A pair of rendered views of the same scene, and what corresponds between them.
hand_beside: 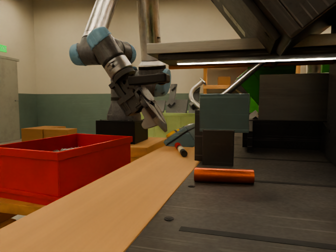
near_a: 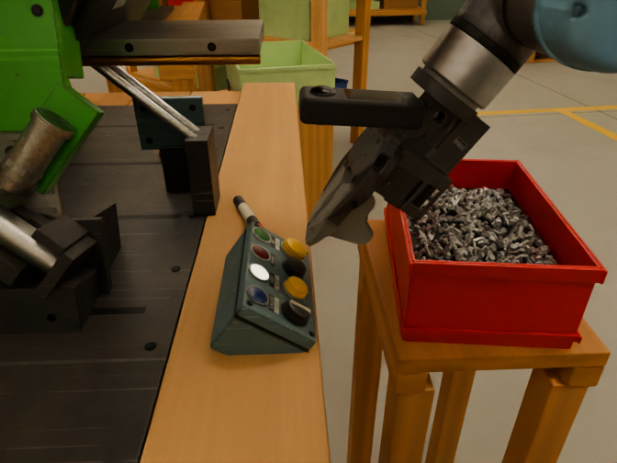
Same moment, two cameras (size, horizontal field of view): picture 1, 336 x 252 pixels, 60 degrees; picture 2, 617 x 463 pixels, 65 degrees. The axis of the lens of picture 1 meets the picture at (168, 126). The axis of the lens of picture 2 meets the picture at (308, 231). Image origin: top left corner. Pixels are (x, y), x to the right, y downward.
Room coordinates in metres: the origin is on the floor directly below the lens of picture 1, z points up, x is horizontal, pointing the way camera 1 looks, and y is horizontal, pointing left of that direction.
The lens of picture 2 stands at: (1.27, -0.14, 1.22)
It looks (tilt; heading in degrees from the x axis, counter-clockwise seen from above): 31 degrees down; 161
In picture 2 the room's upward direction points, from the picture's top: straight up
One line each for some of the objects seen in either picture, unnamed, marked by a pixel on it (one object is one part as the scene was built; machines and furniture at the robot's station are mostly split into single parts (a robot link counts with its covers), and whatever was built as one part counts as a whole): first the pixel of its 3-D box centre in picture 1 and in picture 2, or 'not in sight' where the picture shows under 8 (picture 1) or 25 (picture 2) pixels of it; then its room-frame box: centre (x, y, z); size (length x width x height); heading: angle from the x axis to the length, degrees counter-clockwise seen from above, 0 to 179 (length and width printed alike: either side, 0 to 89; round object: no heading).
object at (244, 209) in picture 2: (180, 149); (252, 220); (0.71, -0.03, 0.91); 0.13 x 0.02 x 0.02; 5
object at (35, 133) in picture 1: (55, 137); not in sight; (6.47, 2.52, 0.22); 1.20 x 0.81 x 0.44; 75
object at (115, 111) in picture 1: (124, 108); not in sight; (1.30, 0.20, 0.99); 0.15 x 0.15 x 0.10
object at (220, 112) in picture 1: (223, 129); (174, 145); (0.57, -0.11, 0.97); 0.10 x 0.02 x 0.14; 74
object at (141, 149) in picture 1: (124, 145); not in sight; (1.30, 0.20, 0.83); 0.32 x 0.32 x 0.04; 76
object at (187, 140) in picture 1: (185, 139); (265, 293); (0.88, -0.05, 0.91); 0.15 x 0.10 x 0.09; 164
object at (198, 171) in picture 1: (223, 175); not in sight; (0.44, -0.09, 0.91); 0.09 x 0.02 x 0.02; 80
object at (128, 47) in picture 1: (116, 53); (611, 4); (0.99, 0.17, 1.19); 0.11 x 0.11 x 0.08; 72
